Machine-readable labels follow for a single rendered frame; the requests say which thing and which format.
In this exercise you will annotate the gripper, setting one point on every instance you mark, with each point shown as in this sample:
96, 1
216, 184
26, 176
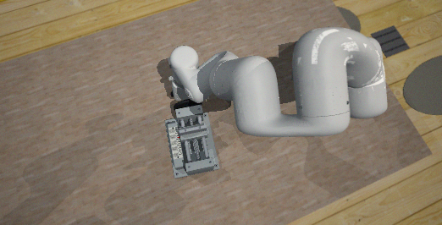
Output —
178, 93

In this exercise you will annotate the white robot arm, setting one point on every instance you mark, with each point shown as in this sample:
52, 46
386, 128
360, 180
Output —
319, 63

